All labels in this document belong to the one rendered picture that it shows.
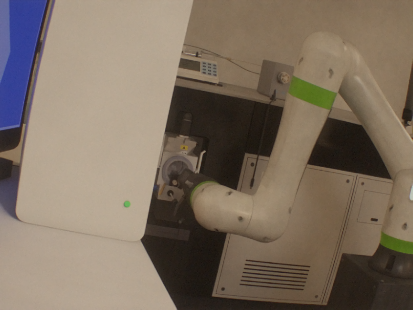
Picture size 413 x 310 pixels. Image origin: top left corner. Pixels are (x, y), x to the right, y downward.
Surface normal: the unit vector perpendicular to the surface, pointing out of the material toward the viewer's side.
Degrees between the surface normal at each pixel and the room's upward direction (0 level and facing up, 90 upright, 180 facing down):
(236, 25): 90
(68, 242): 0
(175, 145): 90
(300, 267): 90
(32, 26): 90
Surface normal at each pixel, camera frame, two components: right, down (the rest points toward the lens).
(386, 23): 0.22, 0.18
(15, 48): 0.96, 0.22
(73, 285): 0.21, -0.97
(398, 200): -0.78, -0.07
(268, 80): -0.95, -0.17
